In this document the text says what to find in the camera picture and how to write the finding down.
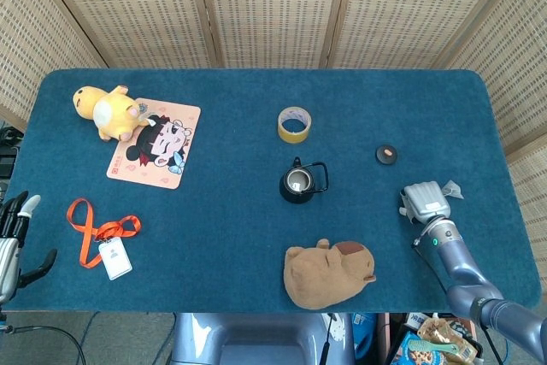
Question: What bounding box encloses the blue felt table cover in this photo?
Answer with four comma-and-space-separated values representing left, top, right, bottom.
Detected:
0, 68, 542, 314

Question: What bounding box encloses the woven wooden folding screen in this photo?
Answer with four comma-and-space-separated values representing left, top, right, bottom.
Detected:
0, 0, 547, 263

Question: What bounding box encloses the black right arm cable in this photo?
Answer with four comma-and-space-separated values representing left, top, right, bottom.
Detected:
411, 232, 505, 365

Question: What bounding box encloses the yellow packing tape roll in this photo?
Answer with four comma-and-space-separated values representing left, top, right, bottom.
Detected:
276, 106, 312, 144

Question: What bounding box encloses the teal comb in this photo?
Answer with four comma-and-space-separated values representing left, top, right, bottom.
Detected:
405, 338, 454, 356

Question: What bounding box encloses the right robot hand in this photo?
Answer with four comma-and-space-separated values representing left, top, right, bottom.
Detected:
398, 180, 453, 226

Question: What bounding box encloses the small black round lid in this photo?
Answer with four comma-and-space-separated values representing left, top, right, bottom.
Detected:
375, 144, 399, 165

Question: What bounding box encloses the orange lanyard ribbon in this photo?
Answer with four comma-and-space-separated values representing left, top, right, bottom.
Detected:
66, 197, 143, 270

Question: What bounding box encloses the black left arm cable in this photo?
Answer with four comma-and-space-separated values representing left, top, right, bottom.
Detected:
0, 324, 89, 365

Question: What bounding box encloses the yellow plush toy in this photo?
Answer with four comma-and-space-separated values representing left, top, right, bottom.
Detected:
72, 85, 157, 143

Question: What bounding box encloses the black torso cable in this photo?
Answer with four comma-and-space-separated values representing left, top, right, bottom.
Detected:
320, 313, 338, 365

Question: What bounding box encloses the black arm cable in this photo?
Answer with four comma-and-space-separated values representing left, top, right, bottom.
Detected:
0, 324, 89, 365
411, 232, 505, 365

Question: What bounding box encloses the brown capybara plush toy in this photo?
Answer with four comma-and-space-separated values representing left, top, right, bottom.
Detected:
283, 238, 378, 310

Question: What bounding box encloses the white id badge card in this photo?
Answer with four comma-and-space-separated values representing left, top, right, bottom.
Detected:
97, 237, 133, 282

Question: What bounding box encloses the grey robot torso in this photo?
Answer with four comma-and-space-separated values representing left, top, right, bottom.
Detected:
169, 312, 356, 365

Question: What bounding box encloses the black cast iron teapot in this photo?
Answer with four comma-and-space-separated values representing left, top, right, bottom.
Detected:
279, 156, 330, 204

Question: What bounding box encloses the cartoon girl mouse pad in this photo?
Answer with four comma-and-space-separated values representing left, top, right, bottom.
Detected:
105, 97, 202, 191

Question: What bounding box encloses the dark equipment pile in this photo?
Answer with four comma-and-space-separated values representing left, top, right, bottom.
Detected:
0, 125, 21, 180

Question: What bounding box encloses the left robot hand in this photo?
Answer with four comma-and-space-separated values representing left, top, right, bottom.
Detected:
0, 191, 59, 304

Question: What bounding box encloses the blue box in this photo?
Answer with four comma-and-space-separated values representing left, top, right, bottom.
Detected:
352, 312, 379, 357

